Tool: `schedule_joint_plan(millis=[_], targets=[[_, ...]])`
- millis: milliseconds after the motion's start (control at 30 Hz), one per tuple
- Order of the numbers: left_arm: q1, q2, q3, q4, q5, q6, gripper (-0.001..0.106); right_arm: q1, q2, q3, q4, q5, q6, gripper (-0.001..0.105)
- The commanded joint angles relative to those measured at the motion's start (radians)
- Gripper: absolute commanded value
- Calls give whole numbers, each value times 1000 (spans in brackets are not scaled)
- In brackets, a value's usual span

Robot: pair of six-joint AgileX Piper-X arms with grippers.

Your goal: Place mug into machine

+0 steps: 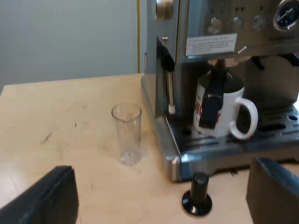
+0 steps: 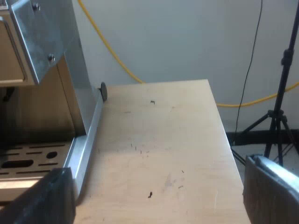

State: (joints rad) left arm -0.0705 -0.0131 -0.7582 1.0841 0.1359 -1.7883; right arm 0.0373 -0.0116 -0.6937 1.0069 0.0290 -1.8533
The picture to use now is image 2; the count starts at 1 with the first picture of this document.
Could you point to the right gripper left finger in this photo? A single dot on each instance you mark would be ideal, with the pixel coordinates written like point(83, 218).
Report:
point(44, 198)

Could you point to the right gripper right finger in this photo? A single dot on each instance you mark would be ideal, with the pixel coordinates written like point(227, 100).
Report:
point(271, 189)

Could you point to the steel espresso machine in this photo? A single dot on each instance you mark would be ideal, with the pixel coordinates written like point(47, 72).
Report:
point(46, 81)

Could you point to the black tripod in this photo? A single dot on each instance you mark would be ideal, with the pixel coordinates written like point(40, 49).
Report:
point(281, 98)

